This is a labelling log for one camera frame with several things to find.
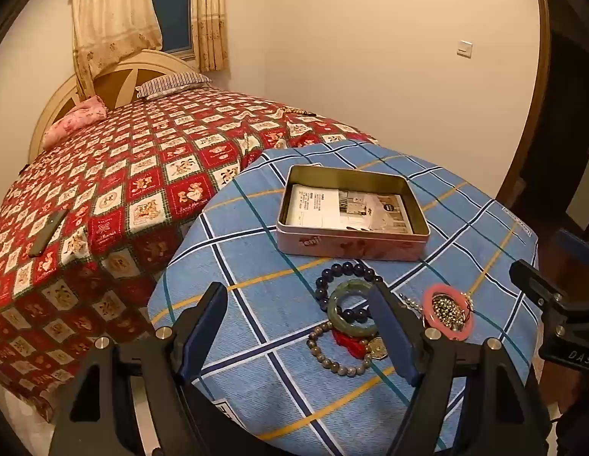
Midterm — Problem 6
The grey bead bracelet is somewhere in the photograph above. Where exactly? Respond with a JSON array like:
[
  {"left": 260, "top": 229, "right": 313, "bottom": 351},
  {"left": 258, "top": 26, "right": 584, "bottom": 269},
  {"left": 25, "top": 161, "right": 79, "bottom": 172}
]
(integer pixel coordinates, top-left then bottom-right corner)
[{"left": 306, "top": 320, "right": 374, "bottom": 378}]

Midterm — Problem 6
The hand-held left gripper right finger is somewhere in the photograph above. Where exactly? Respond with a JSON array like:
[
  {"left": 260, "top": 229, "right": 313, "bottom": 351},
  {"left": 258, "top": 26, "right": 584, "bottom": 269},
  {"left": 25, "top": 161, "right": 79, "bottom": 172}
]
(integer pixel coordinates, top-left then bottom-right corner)
[{"left": 368, "top": 281, "right": 552, "bottom": 456}]

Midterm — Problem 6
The blue plaid cloth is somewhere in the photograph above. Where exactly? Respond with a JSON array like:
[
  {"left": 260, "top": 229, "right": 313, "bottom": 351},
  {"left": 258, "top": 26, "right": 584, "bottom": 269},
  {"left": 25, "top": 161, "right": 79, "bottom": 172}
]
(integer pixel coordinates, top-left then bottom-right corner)
[{"left": 147, "top": 141, "right": 540, "bottom": 456}]

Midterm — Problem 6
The green jade bangle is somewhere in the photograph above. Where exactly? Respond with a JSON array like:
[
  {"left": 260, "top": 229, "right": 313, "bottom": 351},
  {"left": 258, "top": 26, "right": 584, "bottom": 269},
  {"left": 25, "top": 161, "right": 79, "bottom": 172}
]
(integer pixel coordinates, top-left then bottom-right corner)
[{"left": 327, "top": 280, "right": 383, "bottom": 338}]

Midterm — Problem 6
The pink floral pillow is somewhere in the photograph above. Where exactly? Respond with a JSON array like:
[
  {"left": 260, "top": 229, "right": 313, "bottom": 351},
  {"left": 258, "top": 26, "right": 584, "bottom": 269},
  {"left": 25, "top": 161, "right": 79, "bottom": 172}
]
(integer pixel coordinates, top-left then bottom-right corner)
[{"left": 42, "top": 96, "right": 108, "bottom": 149}]

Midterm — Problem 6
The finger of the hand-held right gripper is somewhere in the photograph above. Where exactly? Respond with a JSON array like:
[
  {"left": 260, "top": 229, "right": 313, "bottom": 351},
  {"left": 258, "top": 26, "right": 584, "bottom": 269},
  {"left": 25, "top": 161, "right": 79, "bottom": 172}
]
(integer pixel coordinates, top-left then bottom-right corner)
[
  {"left": 557, "top": 229, "right": 589, "bottom": 267},
  {"left": 509, "top": 259, "right": 589, "bottom": 331}
]

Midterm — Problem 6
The pearl bead string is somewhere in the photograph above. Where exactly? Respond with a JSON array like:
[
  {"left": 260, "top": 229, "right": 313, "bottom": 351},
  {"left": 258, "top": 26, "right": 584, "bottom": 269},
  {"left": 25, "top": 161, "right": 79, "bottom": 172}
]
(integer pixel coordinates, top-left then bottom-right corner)
[{"left": 399, "top": 293, "right": 426, "bottom": 317}]

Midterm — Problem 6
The cream wooden headboard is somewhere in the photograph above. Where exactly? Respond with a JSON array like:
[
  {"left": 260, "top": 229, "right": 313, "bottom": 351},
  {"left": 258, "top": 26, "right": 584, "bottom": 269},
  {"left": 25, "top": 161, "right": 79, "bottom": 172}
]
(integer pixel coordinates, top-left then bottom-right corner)
[{"left": 28, "top": 50, "right": 200, "bottom": 162}]

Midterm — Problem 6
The window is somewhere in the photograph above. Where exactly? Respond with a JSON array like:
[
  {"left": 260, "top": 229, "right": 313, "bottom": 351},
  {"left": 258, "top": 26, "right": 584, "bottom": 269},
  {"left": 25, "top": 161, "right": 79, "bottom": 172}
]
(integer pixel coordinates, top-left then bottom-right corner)
[{"left": 149, "top": 0, "right": 195, "bottom": 55}]

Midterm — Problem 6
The dark blue bead bracelet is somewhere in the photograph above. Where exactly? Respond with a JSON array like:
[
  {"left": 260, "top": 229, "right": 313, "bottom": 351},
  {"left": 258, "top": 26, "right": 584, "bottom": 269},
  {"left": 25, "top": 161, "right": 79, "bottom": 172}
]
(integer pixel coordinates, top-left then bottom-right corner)
[{"left": 315, "top": 262, "right": 385, "bottom": 326}]

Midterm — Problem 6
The striped pillow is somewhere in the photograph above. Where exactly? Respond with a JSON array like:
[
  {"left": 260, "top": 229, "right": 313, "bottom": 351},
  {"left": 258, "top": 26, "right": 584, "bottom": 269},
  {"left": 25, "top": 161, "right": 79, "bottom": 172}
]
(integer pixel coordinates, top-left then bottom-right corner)
[{"left": 135, "top": 71, "right": 213, "bottom": 101}]

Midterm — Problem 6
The pink bangle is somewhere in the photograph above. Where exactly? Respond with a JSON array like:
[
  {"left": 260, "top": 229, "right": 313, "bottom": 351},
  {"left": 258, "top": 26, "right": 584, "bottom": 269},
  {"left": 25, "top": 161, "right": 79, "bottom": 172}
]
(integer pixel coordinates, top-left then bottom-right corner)
[{"left": 423, "top": 283, "right": 475, "bottom": 341}]

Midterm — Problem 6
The pink metal tin box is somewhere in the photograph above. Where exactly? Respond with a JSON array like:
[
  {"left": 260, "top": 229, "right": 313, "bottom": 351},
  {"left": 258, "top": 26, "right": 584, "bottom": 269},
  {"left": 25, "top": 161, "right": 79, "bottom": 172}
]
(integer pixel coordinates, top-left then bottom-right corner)
[{"left": 275, "top": 165, "right": 431, "bottom": 263}]

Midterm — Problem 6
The brown wooden door frame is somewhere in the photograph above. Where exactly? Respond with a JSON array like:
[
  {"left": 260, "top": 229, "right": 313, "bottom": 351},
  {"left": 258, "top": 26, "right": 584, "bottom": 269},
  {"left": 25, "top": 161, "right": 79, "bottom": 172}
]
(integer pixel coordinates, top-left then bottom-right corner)
[{"left": 495, "top": 0, "right": 568, "bottom": 205}]

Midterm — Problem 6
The wide beige curtain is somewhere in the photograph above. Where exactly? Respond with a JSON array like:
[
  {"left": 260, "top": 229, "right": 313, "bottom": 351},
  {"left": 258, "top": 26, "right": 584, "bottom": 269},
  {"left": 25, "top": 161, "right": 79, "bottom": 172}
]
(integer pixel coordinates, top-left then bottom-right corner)
[{"left": 69, "top": 0, "right": 163, "bottom": 96}]

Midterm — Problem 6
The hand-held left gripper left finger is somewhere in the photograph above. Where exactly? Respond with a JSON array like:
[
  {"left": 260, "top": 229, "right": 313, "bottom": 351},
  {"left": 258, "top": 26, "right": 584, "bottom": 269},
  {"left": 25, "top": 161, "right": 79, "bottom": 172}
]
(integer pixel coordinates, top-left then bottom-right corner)
[{"left": 50, "top": 281, "right": 229, "bottom": 456}]

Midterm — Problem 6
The narrow beige curtain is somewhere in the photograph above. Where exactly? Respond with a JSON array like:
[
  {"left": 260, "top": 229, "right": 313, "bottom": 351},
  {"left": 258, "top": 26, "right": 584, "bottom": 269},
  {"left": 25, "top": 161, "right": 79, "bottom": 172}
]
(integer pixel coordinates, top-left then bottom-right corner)
[{"left": 192, "top": 0, "right": 227, "bottom": 72}]

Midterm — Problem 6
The gold bead chain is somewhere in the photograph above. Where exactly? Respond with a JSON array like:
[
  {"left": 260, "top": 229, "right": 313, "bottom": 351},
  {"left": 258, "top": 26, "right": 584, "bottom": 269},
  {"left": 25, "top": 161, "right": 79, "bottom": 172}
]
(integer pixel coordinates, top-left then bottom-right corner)
[{"left": 431, "top": 293, "right": 473, "bottom": 331}]

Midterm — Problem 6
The black phone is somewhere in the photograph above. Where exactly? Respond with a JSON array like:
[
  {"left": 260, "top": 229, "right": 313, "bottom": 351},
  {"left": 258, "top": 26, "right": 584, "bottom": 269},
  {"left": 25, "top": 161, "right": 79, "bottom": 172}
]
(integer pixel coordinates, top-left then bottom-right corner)
[{"left": 27, "top": 209, "right": 68, "bottom": 258}]

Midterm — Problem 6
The printed paper leaflet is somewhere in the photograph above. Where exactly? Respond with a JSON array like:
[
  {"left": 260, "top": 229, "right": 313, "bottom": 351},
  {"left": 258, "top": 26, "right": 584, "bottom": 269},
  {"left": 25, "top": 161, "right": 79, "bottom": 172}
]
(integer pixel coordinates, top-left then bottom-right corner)
[{"left": 282, "top": 184, "right": 414, "bottom": 237}]

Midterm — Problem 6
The red patchwork bed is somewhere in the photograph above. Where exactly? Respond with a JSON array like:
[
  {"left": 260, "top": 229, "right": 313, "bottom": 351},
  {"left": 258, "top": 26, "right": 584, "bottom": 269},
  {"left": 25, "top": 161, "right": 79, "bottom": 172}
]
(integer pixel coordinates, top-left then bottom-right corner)
[{"left": 0, "top": 86, "right": 378, "bottom": 423}]

